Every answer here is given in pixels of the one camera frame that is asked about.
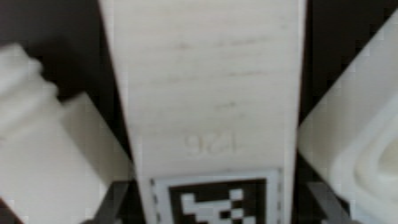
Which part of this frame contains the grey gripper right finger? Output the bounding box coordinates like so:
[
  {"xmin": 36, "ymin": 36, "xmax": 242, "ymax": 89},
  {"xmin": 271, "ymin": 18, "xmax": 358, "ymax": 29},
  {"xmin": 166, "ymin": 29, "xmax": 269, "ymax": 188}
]
[{"xmin": 304, "ymin": 181, "xmax": 363, "ymax": 224}]

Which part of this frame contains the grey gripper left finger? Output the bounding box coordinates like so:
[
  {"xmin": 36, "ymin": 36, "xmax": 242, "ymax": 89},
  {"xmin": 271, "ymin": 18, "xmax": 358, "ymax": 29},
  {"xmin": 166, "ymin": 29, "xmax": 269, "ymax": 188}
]
[{"xmin": 82, "ymin": 181, "xmax": 130, "ymax": 224}]

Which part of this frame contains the white desk leg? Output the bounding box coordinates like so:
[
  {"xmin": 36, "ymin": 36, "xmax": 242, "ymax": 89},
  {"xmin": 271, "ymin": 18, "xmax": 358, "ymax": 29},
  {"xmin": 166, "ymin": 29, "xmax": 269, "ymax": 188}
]
[
  {"xmin": 98, "ymin": 0, "xmax": 308, "ymax": 224},
  {"xmin": 0, "ymin": 44, "xmax": 132, "ymax": 224}
]

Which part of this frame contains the white desk tabletop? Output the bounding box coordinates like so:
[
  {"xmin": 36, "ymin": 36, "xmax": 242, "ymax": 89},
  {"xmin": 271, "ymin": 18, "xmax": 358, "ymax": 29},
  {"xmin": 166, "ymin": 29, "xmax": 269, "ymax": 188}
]
[{"xmin": 299, "ymin": 9, "xmax": 398, "ymax": 224}]

